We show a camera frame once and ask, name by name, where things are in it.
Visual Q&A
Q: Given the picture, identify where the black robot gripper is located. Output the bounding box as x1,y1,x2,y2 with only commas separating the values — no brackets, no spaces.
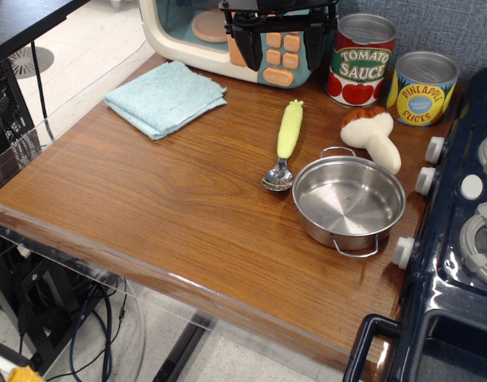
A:
218,1,338,72

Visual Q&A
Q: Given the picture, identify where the plush brown white mushroom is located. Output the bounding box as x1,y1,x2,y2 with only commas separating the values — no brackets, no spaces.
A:
340,107,402,175

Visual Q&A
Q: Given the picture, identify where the light blue folded napkin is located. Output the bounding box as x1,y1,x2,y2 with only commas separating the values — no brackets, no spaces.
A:
103,61,226,141

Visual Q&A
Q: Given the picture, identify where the tomato sauce can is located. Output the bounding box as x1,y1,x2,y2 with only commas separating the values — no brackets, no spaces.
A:
326,13,398,107

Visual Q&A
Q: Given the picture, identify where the toy microwave oven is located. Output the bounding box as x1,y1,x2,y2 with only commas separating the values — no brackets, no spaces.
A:
139,1,337,88

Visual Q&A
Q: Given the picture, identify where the pineapple slices can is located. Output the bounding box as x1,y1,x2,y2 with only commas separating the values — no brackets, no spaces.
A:
386,51,460,127

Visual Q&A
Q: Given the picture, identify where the small stainless steel pot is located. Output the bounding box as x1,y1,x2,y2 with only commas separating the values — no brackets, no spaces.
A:
291,146,406,258

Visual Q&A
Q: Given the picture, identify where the black desk at left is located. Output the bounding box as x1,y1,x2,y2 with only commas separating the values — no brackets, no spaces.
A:
0,0,92,160

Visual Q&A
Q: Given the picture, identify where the dark blue toy stove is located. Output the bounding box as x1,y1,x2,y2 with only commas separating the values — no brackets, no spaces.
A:
344,68,487,381

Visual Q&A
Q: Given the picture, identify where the yellow object bottom left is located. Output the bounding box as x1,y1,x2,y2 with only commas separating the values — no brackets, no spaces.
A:
7,366,44,382

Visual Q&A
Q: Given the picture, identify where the spoon with yellow handle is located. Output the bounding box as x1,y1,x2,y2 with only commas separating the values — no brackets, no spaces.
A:
262,99,304,192

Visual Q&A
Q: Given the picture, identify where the black cable under table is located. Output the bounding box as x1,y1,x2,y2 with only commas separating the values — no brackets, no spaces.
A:
46,278,129,382

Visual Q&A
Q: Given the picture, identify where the blue cable under table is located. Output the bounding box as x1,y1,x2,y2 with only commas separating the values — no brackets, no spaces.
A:
69,284,113,377

